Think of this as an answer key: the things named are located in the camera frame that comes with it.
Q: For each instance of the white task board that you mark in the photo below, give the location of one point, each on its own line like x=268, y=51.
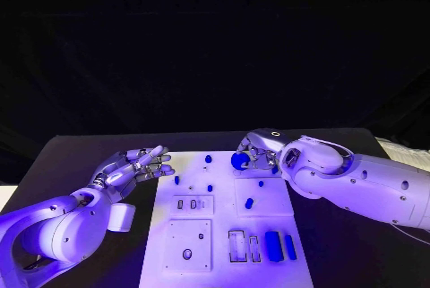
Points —
x=221, y=222

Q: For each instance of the blue plug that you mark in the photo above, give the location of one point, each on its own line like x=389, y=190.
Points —
x=249, y=203

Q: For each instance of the large blue cylinder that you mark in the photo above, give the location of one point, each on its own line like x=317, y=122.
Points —
x=275, y=246

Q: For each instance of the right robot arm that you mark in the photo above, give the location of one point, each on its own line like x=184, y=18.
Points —
x=363, y=188

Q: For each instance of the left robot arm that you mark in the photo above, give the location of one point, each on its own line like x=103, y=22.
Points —
x=64, y=225

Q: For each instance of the thin blue cylinder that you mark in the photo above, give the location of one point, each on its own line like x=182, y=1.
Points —
x=291, y=247

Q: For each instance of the blue gear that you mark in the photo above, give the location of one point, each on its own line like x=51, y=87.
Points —
x=239, y=161

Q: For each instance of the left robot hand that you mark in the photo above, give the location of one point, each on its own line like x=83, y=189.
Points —
x=135, y=167

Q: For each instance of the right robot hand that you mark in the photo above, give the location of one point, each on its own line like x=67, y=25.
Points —
x=266, y=141

